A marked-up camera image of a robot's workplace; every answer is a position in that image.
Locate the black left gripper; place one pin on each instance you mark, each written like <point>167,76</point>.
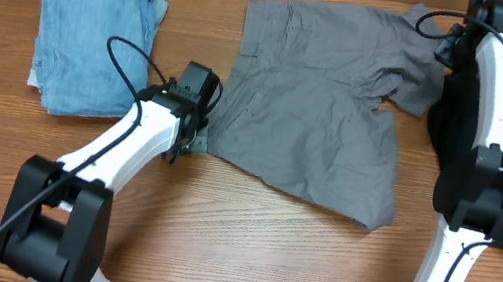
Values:
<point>196,137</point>

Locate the grey shorts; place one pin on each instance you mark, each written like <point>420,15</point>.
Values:
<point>302,107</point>

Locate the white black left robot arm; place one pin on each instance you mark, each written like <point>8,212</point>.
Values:
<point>55,224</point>

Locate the folded blue denim jeans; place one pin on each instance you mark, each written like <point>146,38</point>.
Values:
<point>71,66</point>

